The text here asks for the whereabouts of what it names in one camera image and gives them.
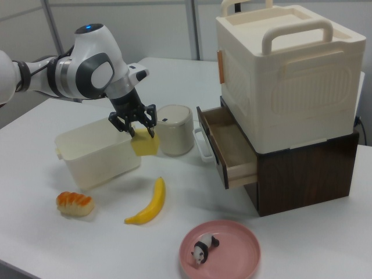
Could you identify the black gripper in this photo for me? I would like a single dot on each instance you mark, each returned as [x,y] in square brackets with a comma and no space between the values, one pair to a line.
[126,106]

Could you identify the yellow cube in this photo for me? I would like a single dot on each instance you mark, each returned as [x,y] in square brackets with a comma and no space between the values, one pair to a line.
[145,146]

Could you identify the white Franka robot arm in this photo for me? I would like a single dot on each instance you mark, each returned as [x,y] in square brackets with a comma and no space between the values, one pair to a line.
[87,58]

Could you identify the white plastic open box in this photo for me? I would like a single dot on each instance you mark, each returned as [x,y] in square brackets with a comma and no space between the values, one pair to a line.
[96,168]

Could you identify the small white lidded bin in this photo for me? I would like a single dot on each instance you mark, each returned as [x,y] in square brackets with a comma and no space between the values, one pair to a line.
[175,133]

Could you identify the yellow banana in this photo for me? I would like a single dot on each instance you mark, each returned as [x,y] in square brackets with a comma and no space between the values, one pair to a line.
[154,203]

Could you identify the copper latch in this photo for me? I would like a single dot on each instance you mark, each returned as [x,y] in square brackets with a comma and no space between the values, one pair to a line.
[220,67]

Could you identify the open wooden drawer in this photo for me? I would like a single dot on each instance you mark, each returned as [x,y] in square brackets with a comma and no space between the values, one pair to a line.
[232,151]

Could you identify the toy bread loaf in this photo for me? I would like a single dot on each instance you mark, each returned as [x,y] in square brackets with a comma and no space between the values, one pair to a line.
[75,205]

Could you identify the panda figurine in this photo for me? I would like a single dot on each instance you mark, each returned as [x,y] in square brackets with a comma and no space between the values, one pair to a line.
[205,245]

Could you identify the pink plate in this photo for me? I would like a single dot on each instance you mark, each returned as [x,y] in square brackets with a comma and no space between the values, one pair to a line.
[232,258]

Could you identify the dark brown wooden cabinet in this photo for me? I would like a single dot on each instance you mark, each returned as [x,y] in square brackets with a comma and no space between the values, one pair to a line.
[305,180]

